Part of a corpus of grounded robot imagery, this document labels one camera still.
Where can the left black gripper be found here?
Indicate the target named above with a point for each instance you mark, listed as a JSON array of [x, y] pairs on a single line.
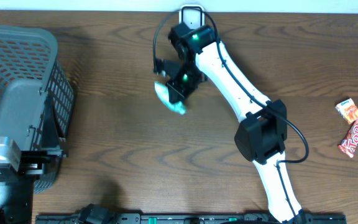
[[38, 157]]

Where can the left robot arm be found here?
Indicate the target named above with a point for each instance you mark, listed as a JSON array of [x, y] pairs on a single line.
[[16, 197]]

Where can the white teal snack packet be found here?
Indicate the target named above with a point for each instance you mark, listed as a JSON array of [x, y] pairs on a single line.
[[163, 95]]

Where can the white barcode scanner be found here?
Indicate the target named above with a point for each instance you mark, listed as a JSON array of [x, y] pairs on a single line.
[[192, 15]]

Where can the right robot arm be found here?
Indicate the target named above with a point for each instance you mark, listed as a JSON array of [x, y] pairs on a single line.
[[263, 123]]

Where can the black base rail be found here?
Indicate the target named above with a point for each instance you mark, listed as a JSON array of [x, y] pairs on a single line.
[[135, 218]]

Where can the red Top chocolate bar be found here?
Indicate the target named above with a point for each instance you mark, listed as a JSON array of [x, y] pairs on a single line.
[[350, 142]]

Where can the orange snack sachet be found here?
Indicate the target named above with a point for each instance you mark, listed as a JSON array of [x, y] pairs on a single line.
[[348, 110]]

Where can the grey plastic mesh basket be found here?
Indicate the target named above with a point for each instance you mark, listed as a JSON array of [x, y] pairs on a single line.
[[28, 66]]

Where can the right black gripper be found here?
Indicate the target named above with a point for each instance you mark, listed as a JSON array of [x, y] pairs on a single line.
[[183, 92]]

